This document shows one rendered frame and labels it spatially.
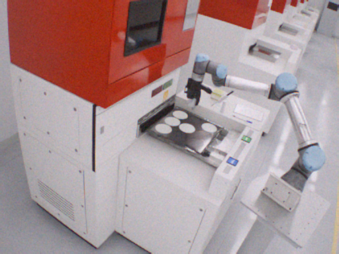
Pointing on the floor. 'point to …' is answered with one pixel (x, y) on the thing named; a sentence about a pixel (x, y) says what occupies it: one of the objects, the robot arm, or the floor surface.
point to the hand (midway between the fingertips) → (193, 108)
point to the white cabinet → (167, 211)
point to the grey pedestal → (256, 239)
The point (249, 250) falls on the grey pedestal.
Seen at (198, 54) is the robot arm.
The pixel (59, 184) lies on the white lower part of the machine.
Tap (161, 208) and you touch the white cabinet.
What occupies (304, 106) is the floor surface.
